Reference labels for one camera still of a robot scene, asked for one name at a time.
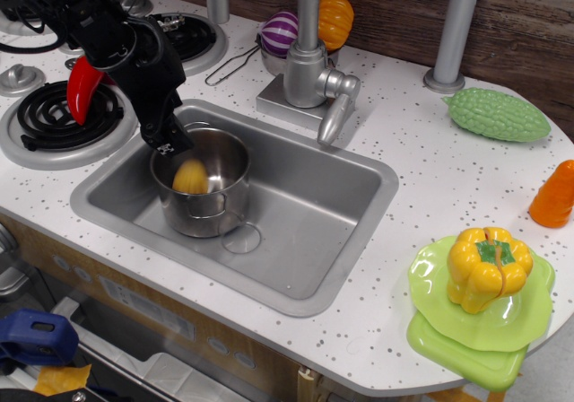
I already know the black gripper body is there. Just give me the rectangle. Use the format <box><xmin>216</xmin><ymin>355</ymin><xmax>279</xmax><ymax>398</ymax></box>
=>
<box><xmin>87</xmin><ymin>17</ymin><xmax>194</xmax><ymax>157</ymax></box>

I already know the yellow toy corn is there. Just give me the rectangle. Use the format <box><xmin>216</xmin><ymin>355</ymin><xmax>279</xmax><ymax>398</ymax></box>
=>
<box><xmin>172</xmin><ymin>159</ymin><xmax>209</xmax><ymax>195</ymax></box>

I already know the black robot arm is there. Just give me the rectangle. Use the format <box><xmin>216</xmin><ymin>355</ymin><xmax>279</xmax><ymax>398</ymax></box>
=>
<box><xmin>1</xmin><ymin>0</ymin><xmax>194</xmax><ymax>157</ymax></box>

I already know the stainless steel pot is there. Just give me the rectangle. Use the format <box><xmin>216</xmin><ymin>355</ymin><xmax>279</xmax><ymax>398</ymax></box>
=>
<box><xmin>150</xmin><ymin>123</ymin><xmax>250</xmax><ymax>238</ymax></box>

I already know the grey toy sink basin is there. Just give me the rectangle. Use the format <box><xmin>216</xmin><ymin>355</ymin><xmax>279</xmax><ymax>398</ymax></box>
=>
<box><xmin>71</xmin><ymin>100</ymin><xmax>399</xmax><ymax>317</ymax></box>

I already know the rear silver stove knob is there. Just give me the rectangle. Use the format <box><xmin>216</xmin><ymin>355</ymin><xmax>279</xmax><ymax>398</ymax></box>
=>
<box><xmin>119</xmin><ymin>0</ymin><xmax>153</xmax><ymax>18</ymax></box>

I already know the silver stove knob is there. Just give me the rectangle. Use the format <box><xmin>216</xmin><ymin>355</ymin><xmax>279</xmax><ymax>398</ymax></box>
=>
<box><xmin>1</xmin><ymin>64</ymin><xmax>46</xmax><ymax>97</ymax></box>
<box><xmin>119</xmin><ymin>0</ymin><xmax>153</xmax><ymax>18</ymax></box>

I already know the rear black stove burner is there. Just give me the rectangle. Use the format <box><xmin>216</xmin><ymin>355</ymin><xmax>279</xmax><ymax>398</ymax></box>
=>
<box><xmin>152</xmin><ymin>13</ymin><xmax>228</xmax><ymax>76</ymax></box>

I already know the black stove burner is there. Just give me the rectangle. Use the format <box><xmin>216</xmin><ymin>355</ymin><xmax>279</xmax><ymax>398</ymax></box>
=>
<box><xmin>1</xmin><ymin>81</ymin><xmax>138</xmax><ymax>170</ymax></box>
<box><xmin>152</xmin><ymin>13</ymin><xmax>228</xmax><ymax>76</ymax></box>

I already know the red toy chili pepper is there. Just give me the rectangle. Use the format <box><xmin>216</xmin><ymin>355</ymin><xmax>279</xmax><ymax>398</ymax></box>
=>
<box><xmin>66</xmin><ymin>57</ymin><xmax>105</xmax><ymax>126</ymax></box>

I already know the front black stove burner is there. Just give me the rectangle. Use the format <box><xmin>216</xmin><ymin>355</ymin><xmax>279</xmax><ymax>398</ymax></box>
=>
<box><xmin>1</xmin><ymin>81</ymin><xmax>138</xmax><ymax>170</ymax></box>

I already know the purple striped toy onion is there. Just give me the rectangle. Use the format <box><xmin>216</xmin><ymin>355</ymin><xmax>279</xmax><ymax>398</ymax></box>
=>
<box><xmin>259</xmin><ymin>11</ymin><xmax>299</xmax><ymax>58</ymax></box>

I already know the silver toy faucet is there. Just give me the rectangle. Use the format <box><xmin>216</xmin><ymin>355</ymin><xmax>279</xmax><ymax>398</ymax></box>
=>
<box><xmin>257</xmin><ymin>0</ymin><xmax>361</xmax><ymax>146</ymax></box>

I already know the orange toy pumpkin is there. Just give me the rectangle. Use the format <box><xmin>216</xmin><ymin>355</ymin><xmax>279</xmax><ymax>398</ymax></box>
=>
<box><xmin>318</xmin><ymin>0</ymin><xmax>354</xmax><ymax>52</ymax></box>

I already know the blue clamp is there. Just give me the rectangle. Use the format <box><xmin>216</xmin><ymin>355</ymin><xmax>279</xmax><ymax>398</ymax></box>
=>
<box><xmin>1</xmin><ymin>309</ymin><xmax>79</xmax><ymax>366</ymax></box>

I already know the grey right support pole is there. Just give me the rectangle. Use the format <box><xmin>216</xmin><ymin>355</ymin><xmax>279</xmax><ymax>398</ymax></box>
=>
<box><xmin>423</xmin><ymin>0</ymin><xmax>477</xmax><ymax>94</ymax></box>

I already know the yellow masking tape piece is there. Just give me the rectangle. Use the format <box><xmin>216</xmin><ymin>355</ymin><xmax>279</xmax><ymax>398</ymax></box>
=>
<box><xmin>33</xmin><ymin>364</ymin><xmax>91</xmax><ymax>397</ymax></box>

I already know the green toy bitter melon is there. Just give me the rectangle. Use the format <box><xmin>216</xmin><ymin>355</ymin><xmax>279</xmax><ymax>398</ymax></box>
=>
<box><xmin>442</xmin><ymin>88</ymin><xmax>552</xmax><ymax>143</ymax></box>

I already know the yellow toy bell pepper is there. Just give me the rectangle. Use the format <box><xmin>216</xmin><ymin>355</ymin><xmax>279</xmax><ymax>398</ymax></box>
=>
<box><xmin>447</xmin><ymin>227</ymin><xmax>534</xmax><ymax>314</ymax></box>

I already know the orange toy carrot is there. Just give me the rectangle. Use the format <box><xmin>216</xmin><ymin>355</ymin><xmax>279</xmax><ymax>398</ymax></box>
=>
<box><xmin>528</xmin><ymin>160</ymin><xmax>573</xmax><ymax>228</ymax></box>

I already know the light green plastic plate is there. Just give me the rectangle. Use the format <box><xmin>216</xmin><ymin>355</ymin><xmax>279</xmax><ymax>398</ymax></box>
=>
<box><xmin>408</xmin><ymin>236</ymin><xmax>555</xmax><ymax>352</ymax></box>

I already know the green plastic cutting board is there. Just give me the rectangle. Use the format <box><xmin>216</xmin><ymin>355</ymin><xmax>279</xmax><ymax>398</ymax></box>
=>
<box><xmin>406</xmin><ymin>312</ymin><xmax>528</xmax><ymax>392</ymax></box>

